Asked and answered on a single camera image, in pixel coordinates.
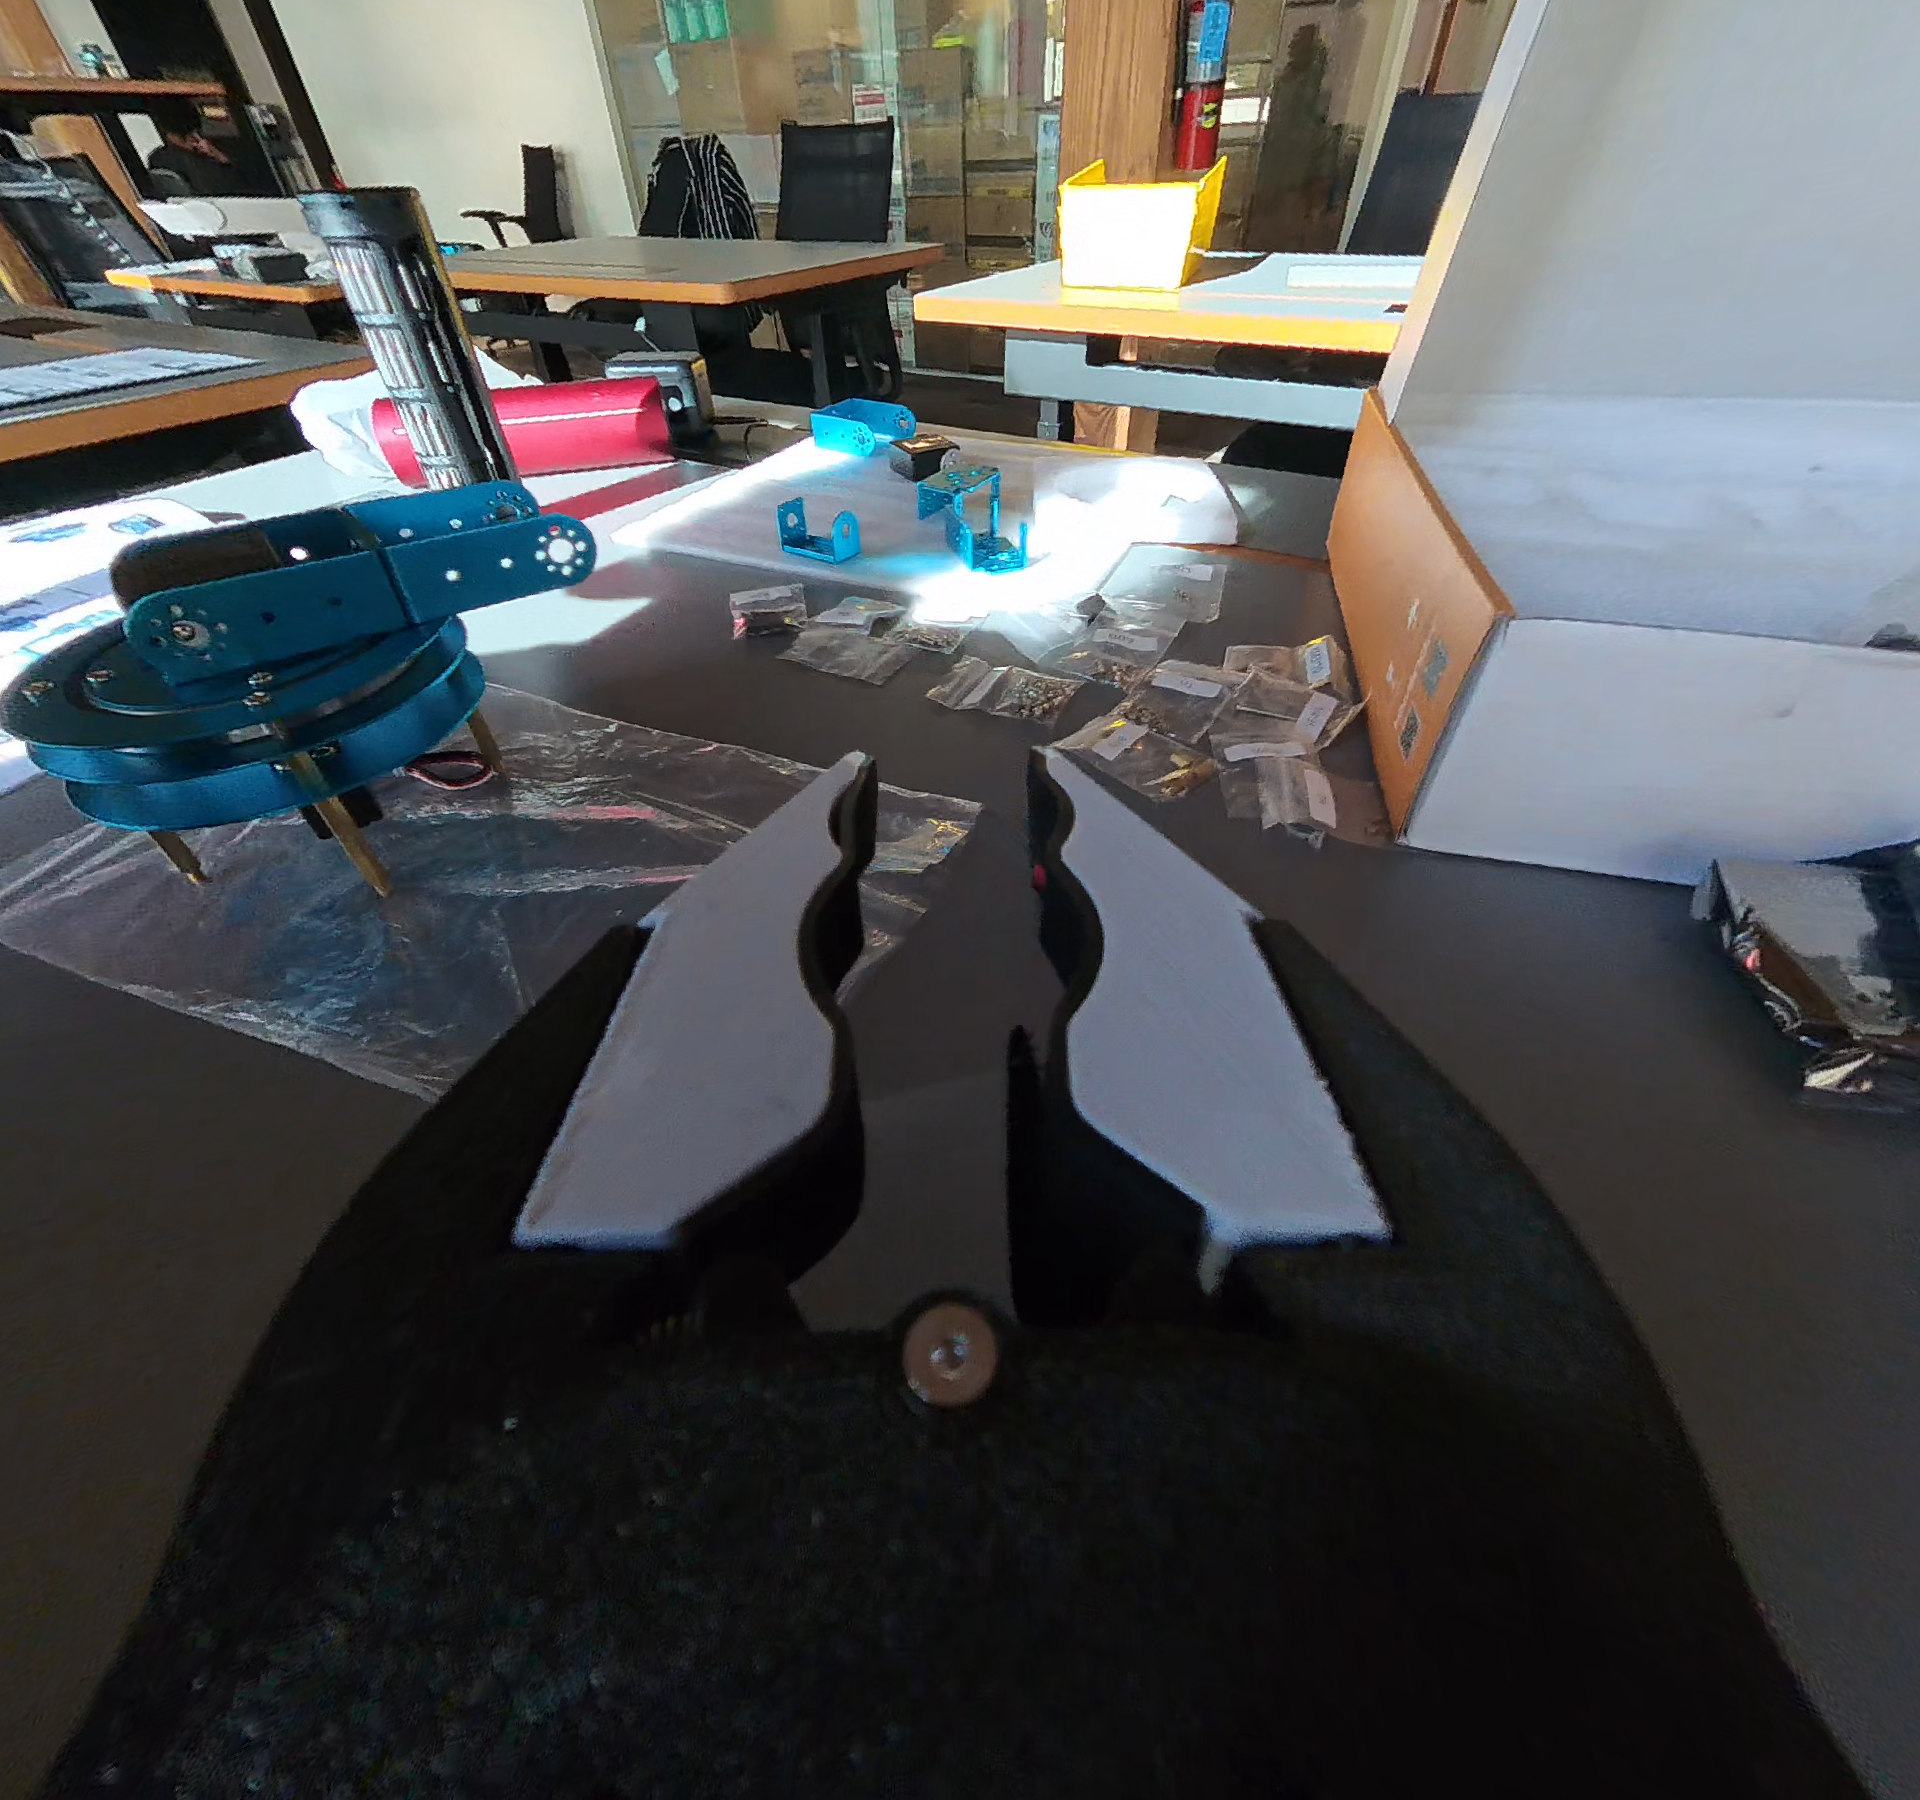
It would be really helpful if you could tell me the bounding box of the blue U-shaped metal bracket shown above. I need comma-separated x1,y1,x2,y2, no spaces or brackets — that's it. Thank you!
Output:
773,493,866,568

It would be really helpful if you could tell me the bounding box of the pile of small screw bags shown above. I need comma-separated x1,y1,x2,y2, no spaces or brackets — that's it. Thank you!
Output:
727,546,1367,833

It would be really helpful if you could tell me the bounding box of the grey electronic device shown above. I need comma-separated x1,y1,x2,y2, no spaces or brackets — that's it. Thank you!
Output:
604,350,714,444

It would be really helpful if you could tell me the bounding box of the white crumpled plastic bag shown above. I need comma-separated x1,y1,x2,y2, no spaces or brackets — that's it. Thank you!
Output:
289,357,527,485

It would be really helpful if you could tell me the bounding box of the red fire extinguisher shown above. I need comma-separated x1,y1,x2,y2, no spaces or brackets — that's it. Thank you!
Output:
1169,0,1262,175

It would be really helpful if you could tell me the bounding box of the red metal tube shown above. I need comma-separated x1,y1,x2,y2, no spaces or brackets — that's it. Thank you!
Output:
372,378,668,483

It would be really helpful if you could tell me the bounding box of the large clear plastic bag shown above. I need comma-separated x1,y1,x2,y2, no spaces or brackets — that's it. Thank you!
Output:
0,681,985,1097

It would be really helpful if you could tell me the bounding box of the stack of cardboard boxes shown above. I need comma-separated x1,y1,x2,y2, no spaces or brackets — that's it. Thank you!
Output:
586,0,1060,275

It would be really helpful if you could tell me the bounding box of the orange and white cardboard box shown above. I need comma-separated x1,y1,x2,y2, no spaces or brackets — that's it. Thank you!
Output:
1327,0,1920,888

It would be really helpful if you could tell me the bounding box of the shiny antistatic bag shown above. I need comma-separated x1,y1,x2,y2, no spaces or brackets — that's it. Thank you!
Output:
1691,855,1920,1100

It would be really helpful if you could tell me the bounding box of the yellow storage bin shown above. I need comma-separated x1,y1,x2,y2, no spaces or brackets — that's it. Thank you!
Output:
1054,154,1228,291

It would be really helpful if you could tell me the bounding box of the grey desk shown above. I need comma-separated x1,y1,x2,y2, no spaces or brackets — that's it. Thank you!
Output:
0,396,1920,1800

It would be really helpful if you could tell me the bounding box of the white foam sheet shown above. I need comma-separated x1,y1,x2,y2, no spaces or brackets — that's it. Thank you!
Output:
615,448,1345,632

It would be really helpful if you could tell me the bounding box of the black office chair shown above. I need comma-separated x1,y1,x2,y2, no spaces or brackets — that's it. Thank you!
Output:
1343,90,1482,258
460,142,580,249
773,117,905,362

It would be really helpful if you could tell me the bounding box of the black screwdriver bit holder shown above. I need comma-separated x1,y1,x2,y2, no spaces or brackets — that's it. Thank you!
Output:
297,188,523,488

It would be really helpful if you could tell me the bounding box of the white instruction booklet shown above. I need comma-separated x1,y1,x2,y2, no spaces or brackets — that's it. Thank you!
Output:
0,487,264,660

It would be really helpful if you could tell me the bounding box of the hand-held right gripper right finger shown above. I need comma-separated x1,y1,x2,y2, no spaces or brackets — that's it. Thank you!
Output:
1007,747,1395,1322

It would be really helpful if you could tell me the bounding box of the orange-edged office desk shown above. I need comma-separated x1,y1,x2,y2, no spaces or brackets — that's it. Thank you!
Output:
0,323,374,467
911,251,1427,456
105,237,947,398

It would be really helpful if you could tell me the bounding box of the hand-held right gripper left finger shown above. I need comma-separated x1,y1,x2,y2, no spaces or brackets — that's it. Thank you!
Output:
509,753,882,1293

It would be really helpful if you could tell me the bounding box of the office chair with striped jacket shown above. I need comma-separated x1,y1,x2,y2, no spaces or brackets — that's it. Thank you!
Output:
638,133,771,333

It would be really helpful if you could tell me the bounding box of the wooden pillar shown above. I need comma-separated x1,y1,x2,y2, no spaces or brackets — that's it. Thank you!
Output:
1058,0,1201,204

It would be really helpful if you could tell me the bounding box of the blue multi-hole metal bracket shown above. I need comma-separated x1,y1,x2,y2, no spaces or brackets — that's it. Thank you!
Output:
914,465,1032,575

